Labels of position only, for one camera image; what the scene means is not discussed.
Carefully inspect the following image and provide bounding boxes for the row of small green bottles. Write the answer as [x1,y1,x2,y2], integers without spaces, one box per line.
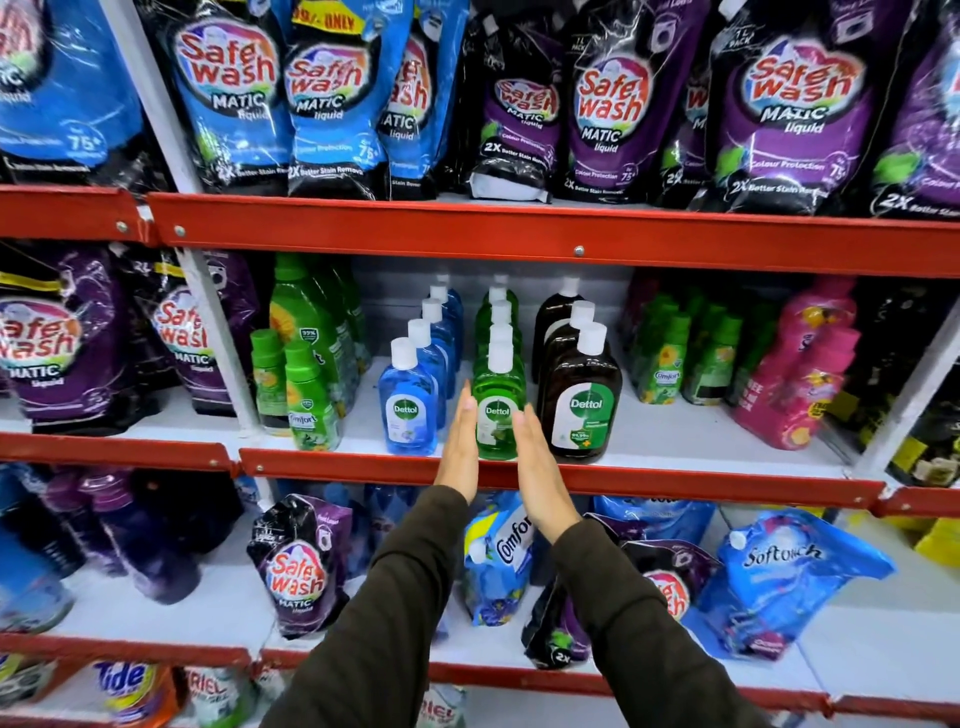
[624,288,781,408]

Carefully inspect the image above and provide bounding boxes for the yellow packet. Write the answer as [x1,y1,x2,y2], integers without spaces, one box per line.
[913,517,960,569]

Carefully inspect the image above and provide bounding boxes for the person's left hand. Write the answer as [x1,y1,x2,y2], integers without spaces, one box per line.
[434,380,480,504]

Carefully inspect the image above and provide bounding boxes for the person's right hand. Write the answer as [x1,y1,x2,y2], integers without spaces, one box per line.
[511,403,583,546]

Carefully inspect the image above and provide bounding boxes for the dark detergent pouch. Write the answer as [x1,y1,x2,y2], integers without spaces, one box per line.
[0,654,60,710]

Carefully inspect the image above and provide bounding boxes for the small green softener bottle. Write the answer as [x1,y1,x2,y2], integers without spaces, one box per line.
[249,328,292,438]
[283,339,344,453]

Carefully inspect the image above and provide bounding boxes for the person's left forearm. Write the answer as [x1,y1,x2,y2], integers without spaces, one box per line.
[258,485,471,728]

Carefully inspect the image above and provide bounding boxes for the pink softener bottle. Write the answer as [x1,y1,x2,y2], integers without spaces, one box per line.
[733,276,858,432]
[757,326,862,452]

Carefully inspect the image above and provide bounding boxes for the large blue softener pouch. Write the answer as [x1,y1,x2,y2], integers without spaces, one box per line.
[681,508,898,663]

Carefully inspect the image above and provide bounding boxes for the blue antiseptic bottle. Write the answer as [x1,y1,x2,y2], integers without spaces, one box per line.
[420,297,457,400]
[429,284,465,363]
[408,319,450,430]
[378,337,439,457]

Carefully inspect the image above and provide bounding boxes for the purple softener bottle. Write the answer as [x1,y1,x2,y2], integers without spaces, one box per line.
[41,466,202,606]

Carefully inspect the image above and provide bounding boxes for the red and white shelf rack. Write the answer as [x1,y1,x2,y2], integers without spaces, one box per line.
[0,0,960,728]

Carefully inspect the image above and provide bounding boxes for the purple detergent pouch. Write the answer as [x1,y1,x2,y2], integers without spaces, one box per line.
[654,45,725,211]
[453,7,569,204]
[862,0,960,222]
[246,493,355,641]
[621,538,723,624]
[0,241,155,438]
[521,573,594,671]
[556,0,712,205]
[123,247,262,418]
[693,0,918,217]

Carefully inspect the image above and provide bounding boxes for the black and yellow pouches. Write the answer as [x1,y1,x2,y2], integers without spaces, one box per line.
[823,283,960,490]

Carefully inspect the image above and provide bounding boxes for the orange detergent pouch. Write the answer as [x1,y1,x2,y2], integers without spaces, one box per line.
[91,660,180,728]

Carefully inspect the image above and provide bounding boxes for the brown antiseptic bottle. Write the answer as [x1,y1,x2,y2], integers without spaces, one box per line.
[538,300,597,376]
[531,276,582,384]
[537,321,624,463]

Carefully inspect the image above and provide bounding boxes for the person's right forearm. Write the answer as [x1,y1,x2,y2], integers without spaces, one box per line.
[551,517,774,728]

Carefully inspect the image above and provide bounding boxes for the green white detergent pouch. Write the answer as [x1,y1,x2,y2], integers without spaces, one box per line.
[182,666,258,728]
[414,684,468,728]

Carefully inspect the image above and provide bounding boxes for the blue detergent pouch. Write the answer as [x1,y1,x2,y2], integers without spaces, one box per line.
[0,0,162,189]
[153,0,295,198]
[377,0,471,201]
[283,0,415,201]

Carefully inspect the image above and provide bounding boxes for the large green softener bottle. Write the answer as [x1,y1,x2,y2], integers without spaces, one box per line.
[268,253,370,418]

